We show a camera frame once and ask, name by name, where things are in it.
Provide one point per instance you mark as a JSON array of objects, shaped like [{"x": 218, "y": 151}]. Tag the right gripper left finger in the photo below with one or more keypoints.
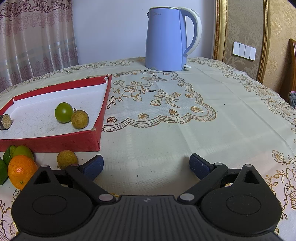
[{"x": 81, "y": 178}]

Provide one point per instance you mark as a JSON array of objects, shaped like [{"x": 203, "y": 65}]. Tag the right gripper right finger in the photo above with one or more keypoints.
[{"x": 210, "y": 176}]

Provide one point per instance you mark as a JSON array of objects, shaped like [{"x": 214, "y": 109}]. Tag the brown longan fruit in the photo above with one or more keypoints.
[
  {"x": 79, "y": 119},
  {"x": 66, "y": 158}
]

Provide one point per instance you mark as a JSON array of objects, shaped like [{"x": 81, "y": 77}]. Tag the large orange tangerine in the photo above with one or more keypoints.
[{"x": 20, "y": 169}]

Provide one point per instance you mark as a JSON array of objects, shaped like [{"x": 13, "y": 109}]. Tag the green cucumber piece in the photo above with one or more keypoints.
[{"x": 3, "y": 172}]

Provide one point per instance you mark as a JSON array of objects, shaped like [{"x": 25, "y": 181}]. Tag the dark sugarcane piece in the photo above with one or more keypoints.
[{"x": 5, "y": 122}]

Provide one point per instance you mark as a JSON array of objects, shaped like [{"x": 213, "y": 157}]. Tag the green tomato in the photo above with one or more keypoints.
[{"x": 63, "y": 112}]

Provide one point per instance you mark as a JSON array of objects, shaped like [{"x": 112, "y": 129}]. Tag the red shallow cardboard box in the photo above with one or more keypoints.
[{"x": 33, "y": 116}]

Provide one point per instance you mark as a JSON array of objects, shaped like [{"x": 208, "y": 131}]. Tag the green lime fruit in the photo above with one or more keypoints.
[{"x": 12, "y": 151}]

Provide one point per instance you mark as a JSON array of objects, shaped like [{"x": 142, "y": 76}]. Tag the wooden chair back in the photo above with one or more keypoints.
[{"x": 288, "y": 84}]

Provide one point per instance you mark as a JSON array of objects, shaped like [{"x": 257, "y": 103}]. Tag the blue electric kettle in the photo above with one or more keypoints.
[{"x": 166, "y": 44}]

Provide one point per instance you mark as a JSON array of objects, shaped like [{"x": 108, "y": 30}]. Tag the pink patterned curtain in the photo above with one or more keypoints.
[{"x": 37, "y": 37}]

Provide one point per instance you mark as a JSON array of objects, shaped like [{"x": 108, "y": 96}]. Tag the white wall switch panel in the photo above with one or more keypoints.
[{"x": 244, "y": 51}]

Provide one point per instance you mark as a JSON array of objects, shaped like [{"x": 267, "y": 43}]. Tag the gold framed wall panel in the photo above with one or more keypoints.
[{"x": 245, "y": 22}]

